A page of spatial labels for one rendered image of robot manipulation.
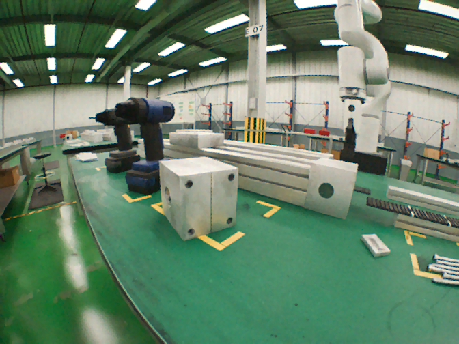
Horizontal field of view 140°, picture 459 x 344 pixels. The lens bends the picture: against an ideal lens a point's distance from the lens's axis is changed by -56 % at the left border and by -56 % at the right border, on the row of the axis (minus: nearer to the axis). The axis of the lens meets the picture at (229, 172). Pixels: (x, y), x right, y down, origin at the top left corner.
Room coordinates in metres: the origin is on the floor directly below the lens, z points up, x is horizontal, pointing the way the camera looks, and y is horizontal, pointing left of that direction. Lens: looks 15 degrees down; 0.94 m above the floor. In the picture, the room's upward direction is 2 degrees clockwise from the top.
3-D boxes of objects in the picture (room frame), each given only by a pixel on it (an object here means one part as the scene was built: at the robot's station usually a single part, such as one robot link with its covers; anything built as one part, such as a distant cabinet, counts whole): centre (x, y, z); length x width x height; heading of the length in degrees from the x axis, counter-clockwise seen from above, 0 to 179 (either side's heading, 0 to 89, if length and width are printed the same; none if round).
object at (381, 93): (0.79, -0.75, 1.16); 0.19 x 0.12 x 0.24; 42
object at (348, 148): (0.44, -0.32, 0.91); 0.03 x 0.03 x 0.07; 50
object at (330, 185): (0.35, -0.23, 0.83); 0.12 x 0.09 x 0.10; 140
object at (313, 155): (0.77, 0.00, 0.82); 0.80 x 0.10 x 0.09; 50
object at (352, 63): (0.47, -0.35, 1.14); 0.09 x 0.08 x 0.13; 39
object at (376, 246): (0.18, -0.23, 0.78); 0.05 x 0.03 x 0.01; 173
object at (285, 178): (0.63, 0.12, 0.82); 0.80 x 0.10 x 0.09; 50
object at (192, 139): (0.63, 0.12, 0.87); 0.16 x 0.11 x 0.07; 50
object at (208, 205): (0.28, 0.04, 0.83); 0.11 x 0.10 x 0.10; 126
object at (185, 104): (6.15, 1.82, 0.97); 1.51 x 0.50 x 1.95; 70
